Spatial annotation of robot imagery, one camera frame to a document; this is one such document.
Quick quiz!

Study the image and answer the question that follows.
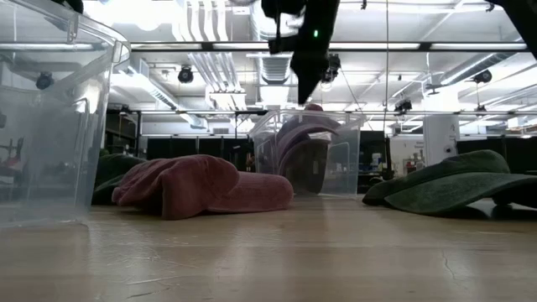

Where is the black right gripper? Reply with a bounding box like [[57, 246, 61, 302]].
[[260, 0, 341, 105]]

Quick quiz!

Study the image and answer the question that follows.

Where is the maroon corduroy cap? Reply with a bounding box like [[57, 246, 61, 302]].
[[111, 154, 295, 221], [274, 103, 341, 196]]

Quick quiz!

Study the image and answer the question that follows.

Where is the dark green cap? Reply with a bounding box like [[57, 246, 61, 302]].
[[362, 149, 537, 218], [91, 153, 148, 206]]

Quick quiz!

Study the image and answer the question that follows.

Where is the clear plastic bin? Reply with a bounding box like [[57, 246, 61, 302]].
[[0, 0, 132, 227], [249, 109, 365, 198]]

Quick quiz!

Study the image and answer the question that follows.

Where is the black bar with light strips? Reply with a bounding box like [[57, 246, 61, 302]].
[[129, 40, 529, 53]]

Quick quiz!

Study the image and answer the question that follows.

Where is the white pillar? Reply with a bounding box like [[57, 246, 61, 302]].
[[422, 115, 461, 167]]

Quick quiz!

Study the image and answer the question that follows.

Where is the silver ventilation duct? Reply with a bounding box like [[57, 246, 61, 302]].
[[250, 12, 308, 85]]

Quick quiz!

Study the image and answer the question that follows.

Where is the thin black hanging cable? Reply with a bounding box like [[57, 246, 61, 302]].
[[383, 0, 389, 135]]

